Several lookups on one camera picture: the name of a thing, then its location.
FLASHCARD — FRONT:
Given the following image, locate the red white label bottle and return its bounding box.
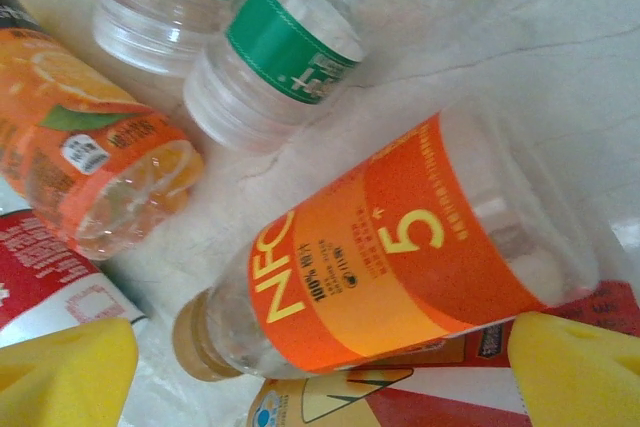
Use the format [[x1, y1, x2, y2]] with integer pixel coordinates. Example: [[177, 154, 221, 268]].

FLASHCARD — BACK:
[[0, 214, 149, 348]]

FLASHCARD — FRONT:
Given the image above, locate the orange NFC label bottle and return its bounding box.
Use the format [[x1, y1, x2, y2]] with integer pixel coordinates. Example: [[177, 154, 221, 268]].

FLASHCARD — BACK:
[[172, 106, 601, 383]]

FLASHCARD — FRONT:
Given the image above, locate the small clear green label bottle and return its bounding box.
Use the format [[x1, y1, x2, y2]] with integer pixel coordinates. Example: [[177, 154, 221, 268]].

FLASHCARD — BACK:
[[182, 0, 365, 154]]

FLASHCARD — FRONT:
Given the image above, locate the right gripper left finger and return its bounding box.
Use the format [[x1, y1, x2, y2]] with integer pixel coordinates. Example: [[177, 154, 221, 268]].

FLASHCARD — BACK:
[[0, 316, 140, 427]]

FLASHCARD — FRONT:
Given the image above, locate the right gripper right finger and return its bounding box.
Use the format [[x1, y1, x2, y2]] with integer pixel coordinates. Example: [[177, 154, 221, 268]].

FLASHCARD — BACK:
[[507, 310, 640, 427]]

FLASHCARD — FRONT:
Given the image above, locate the yellow orange juice bottle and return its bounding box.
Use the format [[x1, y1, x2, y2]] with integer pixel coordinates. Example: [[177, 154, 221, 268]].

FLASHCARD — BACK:
[[0, 0, 207, 262]]

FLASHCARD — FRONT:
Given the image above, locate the small bottle red cap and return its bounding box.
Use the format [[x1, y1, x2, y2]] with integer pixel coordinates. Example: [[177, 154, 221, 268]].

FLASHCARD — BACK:
[[92, 0, 251, 79]]

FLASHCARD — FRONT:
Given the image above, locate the red gold tea bottle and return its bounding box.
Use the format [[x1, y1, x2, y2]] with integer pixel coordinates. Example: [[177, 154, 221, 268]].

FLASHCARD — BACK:
[[244, 279, 640, 427]]

